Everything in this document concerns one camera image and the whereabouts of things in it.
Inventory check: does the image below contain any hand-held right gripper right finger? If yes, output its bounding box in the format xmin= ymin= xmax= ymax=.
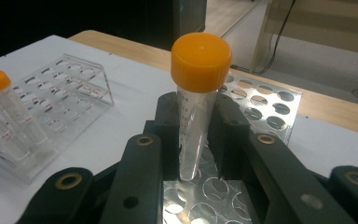
xmin=207 ymin=94 xmax=355 ymax=224

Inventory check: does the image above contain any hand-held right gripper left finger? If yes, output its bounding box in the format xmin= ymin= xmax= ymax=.
xmin=99 ymin=91 xmax=182 ymax=224

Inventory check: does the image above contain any perforated metal tube rack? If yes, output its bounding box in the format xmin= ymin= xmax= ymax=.
xmin=162 ymin=71 xmax=303 ymax=224

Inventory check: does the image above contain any clear acrylic tube rack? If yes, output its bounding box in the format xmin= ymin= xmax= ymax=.
xmin=0 ymin=53 xmax=116 ymax=185

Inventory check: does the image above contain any white table cover board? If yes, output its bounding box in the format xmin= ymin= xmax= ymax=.
xmin=0 ymin=34 xmax=358 ymax=224

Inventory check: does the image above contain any dark cabinet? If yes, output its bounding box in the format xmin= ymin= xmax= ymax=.
xmin=172 ymin=0 xmax=208 ymax=52

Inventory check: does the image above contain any light wooden furniture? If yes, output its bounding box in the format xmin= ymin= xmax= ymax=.
xmin=251 ymin=0 xmax=358 ymax=75

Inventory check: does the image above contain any hanging black cable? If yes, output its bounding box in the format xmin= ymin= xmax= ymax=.
xmin=256 ymin=0 xmax=298 ymax=77

